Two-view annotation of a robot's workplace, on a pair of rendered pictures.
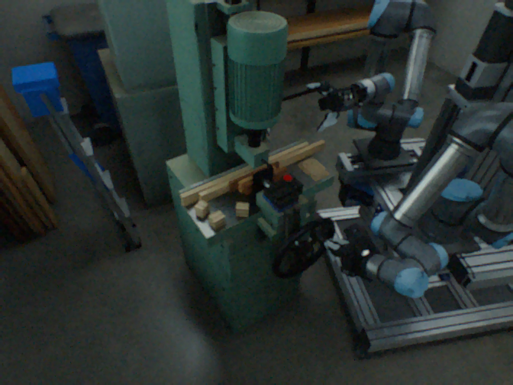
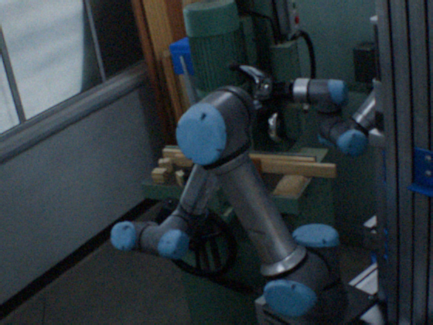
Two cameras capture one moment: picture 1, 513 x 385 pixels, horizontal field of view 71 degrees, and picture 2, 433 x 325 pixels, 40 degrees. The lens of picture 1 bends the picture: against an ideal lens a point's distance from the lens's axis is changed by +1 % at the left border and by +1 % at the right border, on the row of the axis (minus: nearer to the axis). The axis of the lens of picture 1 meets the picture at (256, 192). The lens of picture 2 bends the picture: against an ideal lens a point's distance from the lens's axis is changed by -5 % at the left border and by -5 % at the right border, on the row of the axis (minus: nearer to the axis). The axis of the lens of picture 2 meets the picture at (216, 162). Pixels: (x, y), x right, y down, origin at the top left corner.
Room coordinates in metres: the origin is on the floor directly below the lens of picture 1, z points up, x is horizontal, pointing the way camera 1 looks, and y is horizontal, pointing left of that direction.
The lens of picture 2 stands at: (0.19, -1.78, 1.86)
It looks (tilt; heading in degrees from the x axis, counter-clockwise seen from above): 25 degrees down; 66
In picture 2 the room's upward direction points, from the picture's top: 10 degrees counter-clockwise
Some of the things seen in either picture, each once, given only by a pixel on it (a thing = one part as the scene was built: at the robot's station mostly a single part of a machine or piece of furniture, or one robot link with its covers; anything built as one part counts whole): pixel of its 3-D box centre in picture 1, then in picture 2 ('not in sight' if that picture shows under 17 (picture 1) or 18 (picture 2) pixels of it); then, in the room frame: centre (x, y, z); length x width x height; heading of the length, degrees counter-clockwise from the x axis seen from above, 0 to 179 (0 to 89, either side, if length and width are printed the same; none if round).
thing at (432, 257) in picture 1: (421, 257); (167, 239); (0.60, -0.47, 1.04); 0.11 x 0.11 x 0.08; 34
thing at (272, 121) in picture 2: (261, 128); (277, 124); (1.24, -0.01, 1.02); 0.12 x 0.03 x 0.12; 36
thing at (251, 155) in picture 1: (251, 150); not in sight; (1.07, 0.02, 1.03); 0.14 x 0.07 x 0.09; 36
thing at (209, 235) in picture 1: (267, 200); (222, 190); (0.97, -0.04, 0.87); 0.61 x 0.30 x 0.06; 126
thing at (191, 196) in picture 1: (250, 171); (235, 159); (1.07, 0.03, 0.93); 0.60 x 0.02 x 0.05; 126
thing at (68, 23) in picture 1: (109, 76); not in sight; (2.67, 1.22, 0.48); 0.64 x 0.54 x 0.97; 119
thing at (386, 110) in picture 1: (374, 111); (332, 126); (1.17, -0.43, 1.16); 0.11 x 0.08 x 0.11; 76
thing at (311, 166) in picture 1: (313, 166); (290, 182); (1.13, -0.23, 0.91); 0.12 x 0.09 x 0.03; 36
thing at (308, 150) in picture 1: (267, 169); (251, 165); (1.10, -0.04, 0.92); 0.61 x 0.02 x 0.04; 126
